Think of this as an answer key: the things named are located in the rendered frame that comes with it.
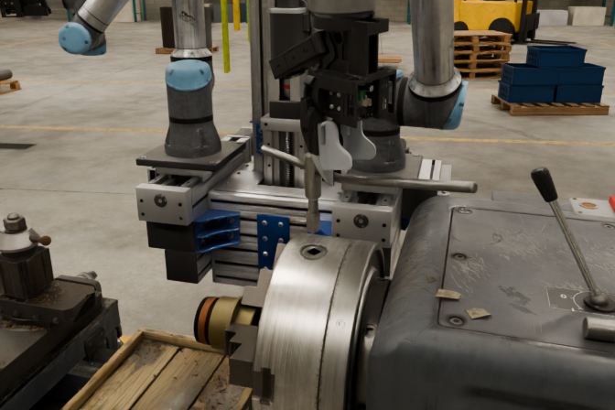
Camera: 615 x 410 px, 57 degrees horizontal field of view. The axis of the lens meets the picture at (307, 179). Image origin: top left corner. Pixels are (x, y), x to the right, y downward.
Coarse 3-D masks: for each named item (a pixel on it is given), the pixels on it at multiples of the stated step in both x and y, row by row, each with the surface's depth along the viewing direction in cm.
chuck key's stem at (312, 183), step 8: (312, 160) 74; (312, 168) 74; (312, 176) 75; (312, 184) 75; (320, 184) 76; (312, 192) 76; (320, 192) 77; (312, 200) 77; (312, 208) 77; (312, 216) 78; (312, 224) 78; (312, 232) 79
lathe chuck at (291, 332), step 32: (288, 256) 80; (320, 256) 80; (288, 288) 76; (320, 288) 75; (288, 320) 74; (320, 320) 73; (256, 352) 74; (288, 352) 72; (320, 352) 72; (288, 384) 72
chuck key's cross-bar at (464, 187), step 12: (276, 156) 79; (288, 156) 78; (336, 180) 72; (348, 180) 71; (360, 180) 69; (372, 180) 68; (384, 180) 66; (396, 180) 65; (408, 180) 64; (420, 180) 63; (432, 180) 62; (444, 180) 61; (468, 192) 59
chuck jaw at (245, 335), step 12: (240, 324) 87; (228, 336) 85; (240, 336) 83; (252, 336) 83; (228, 348) 85; (240, 348) 79; (252, 348) 80; (240, 360) 76; (252, 360) 76; (240, 372) 77; (252, 372) 76; (264, 372) 74; (240, 384) 77; (252, 384) 76; (264, 384) 74; (264, 396) 74
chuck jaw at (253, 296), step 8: (280, 248) 92; (264, 272) 91; (272, 272) 91; (264, 280) 91; (248, 288) 91; (256, 288) 90; (264, 288) 90; (248, 296) 90; (256, 296) 90; (264, 296) 90; (248, 304) 90; (256, 304) 90
